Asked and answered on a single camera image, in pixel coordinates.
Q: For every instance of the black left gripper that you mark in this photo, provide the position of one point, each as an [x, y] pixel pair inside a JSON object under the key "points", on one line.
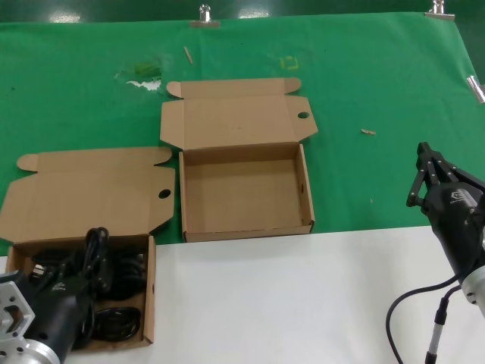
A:
{"points": [[57, 314]]}

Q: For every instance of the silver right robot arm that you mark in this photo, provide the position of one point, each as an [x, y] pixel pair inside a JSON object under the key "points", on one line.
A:
{"points": [[475, 288]]}

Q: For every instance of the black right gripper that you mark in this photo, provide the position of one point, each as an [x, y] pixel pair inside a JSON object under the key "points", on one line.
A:
{"points": [[458, 227]]}

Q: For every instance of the open brown cardboard box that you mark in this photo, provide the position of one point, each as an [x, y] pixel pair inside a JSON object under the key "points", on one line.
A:
{"points": [[242, 189], [76, 197]]}

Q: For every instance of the small wood chip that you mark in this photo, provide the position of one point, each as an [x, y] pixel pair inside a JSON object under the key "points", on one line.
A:
{"points": [[368, 132]]}

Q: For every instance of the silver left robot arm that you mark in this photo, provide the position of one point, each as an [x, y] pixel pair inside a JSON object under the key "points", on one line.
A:
{"points": [[15, 349]]}

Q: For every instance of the thin wooden stick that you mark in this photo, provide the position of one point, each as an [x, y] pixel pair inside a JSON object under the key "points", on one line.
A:
{"points": [[188, 55]]}

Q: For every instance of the green table cloth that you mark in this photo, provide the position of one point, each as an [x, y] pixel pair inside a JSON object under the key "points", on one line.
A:
{"points": [[360, 76]]}

